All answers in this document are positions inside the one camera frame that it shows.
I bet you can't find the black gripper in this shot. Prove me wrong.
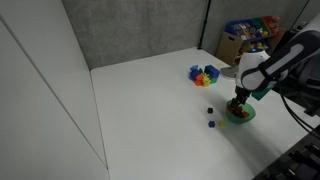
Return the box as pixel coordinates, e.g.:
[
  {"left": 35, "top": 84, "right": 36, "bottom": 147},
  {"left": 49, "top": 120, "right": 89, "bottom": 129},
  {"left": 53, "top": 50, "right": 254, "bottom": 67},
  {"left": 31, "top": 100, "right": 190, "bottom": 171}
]
[{"left": 229, "top": 85, "right": 252, "bottom": 114}]

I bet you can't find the green plastic bowl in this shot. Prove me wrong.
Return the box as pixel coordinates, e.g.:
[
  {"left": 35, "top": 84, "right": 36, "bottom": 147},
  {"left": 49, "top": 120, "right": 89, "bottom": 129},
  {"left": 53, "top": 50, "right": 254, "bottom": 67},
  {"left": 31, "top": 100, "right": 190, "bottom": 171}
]
[{"left": 225, "top": 99, "right": 257, "bottom": 125}]

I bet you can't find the yellow toy piece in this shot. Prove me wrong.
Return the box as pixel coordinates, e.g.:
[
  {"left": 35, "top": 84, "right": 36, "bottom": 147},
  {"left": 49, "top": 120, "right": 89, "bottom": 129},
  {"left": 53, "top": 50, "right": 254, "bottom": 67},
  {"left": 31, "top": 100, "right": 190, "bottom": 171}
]
[{"left": 201, "top": 73, "right": 212, "bottom": 88}]

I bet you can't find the orange toy piece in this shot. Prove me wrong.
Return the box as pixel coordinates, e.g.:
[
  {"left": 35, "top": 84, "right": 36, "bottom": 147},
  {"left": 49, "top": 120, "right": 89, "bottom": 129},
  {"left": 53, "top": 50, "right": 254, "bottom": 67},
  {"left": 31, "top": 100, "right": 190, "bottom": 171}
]
[{"left": 194, "top": 73, "right": 205, "bottom": 87}]

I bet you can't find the brown cardboard box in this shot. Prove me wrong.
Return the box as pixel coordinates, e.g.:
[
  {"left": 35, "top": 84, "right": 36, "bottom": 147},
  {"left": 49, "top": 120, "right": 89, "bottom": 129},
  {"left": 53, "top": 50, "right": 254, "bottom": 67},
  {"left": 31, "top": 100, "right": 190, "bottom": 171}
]
[{"left": 215, "top": 31, "right": 244, "bottom": 66}]

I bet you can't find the colourful toy storage rack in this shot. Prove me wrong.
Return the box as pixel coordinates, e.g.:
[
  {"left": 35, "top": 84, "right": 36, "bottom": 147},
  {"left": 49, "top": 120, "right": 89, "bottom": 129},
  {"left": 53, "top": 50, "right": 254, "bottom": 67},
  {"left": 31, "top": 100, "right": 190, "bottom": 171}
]
[{"left": 224, "top": 15, "right": 288, "bottom": 64}]

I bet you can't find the black tripod pole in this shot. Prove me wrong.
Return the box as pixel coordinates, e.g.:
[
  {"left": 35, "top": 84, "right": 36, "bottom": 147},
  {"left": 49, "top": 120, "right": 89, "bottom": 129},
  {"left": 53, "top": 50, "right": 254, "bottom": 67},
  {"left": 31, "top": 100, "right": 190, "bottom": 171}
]
[{"left": 197, "top": 0, "right": 212, "bottom": 51}]

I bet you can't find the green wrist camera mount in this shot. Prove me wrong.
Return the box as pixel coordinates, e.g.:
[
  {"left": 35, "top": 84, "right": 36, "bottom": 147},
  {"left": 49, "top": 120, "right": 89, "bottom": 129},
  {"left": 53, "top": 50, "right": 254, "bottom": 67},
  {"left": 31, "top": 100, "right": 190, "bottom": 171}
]
[{"left": 251, "top": 84, "right": 276, "bottom": 101}]

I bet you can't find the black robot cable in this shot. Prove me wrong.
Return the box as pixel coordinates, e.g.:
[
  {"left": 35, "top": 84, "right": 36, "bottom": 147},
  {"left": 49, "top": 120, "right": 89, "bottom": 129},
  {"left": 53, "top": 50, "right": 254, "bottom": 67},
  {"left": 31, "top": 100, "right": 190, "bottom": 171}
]
[{"left": 279, "top": 93, "right": 320, "bottom": 141}]

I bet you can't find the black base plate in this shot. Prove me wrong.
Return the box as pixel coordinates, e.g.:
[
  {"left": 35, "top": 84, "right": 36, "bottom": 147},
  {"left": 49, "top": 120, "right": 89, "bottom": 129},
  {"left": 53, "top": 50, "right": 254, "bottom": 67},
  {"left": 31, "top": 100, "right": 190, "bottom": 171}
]
[{"left": 253, "top": 124, "right": 320, "bottom": 180}]

